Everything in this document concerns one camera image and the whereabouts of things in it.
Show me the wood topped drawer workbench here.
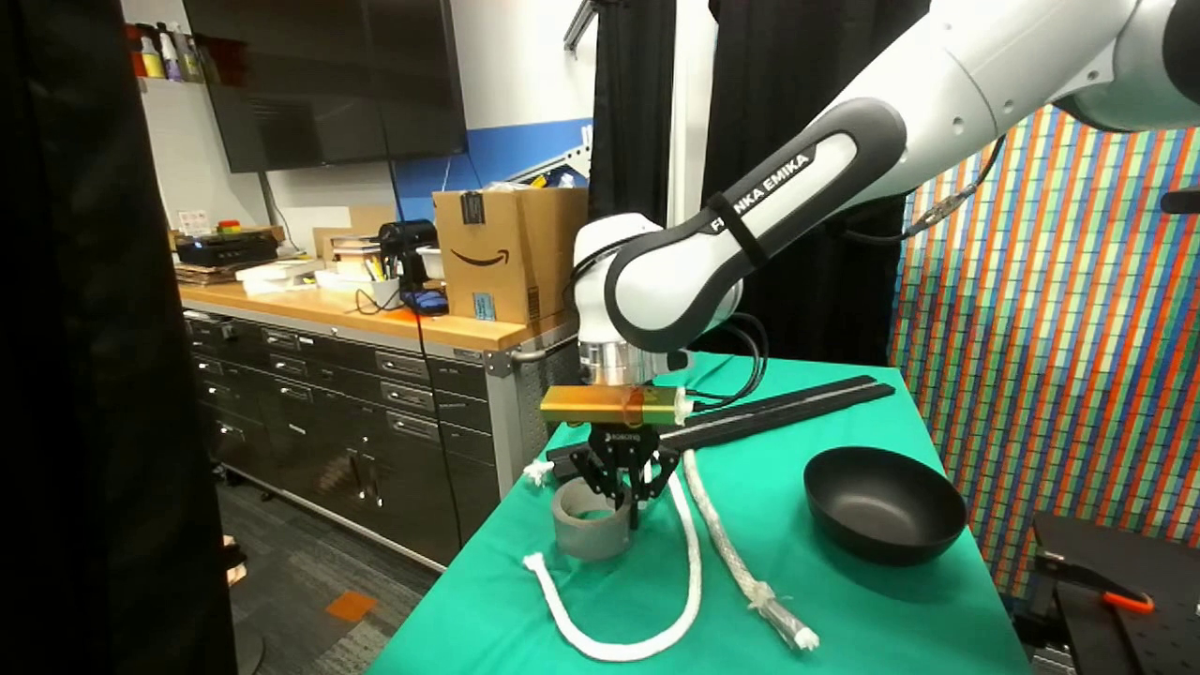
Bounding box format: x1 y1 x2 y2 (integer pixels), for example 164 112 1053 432
178 280 585 575

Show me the narrow black curtain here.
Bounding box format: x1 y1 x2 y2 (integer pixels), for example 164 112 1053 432
582 0 680 236

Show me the orange handled tool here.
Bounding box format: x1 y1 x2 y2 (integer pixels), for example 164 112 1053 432
1038 548 1158 620

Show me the black bowl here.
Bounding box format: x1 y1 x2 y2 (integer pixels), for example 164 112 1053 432
799 442 972 567

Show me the white rope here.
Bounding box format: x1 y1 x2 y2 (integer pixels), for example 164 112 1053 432
523 422 824 668

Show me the white tray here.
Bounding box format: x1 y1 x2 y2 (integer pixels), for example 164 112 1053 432
234 253 332 303

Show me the black perforated breadboard plate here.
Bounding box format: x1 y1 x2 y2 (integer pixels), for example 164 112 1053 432
1025 511 1200 675

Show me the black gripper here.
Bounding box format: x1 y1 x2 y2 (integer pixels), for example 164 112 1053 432
573 422 687 531

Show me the black wall television screen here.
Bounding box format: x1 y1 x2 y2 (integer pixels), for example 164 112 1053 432
180 0 468 177

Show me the long flat black bar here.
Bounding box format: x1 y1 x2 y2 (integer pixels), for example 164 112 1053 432
540 371 902 486

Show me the wrist camera mount block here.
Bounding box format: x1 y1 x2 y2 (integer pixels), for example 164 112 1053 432
537 382 695 432

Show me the wall shelf with bottles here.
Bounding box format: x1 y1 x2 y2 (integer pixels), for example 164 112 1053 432
119 13 210 88

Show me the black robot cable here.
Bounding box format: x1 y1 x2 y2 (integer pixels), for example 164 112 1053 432
680 130 1005 405

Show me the green tablecloth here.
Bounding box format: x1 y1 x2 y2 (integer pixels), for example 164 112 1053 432
363 336 1037 675

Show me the multicolour striped backdrop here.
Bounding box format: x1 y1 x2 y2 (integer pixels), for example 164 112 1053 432
884 106 1200 605

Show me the cardboard shipping box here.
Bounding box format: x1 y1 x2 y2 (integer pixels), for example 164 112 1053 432
430 182 593 336

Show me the black desktop device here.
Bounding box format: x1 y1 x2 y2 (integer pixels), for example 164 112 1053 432
370 216 452 318

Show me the black flat case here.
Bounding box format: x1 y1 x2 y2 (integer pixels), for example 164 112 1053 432
172 223 284 271

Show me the wide black curtain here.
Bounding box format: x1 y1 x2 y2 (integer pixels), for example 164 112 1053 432
687 0 935 368

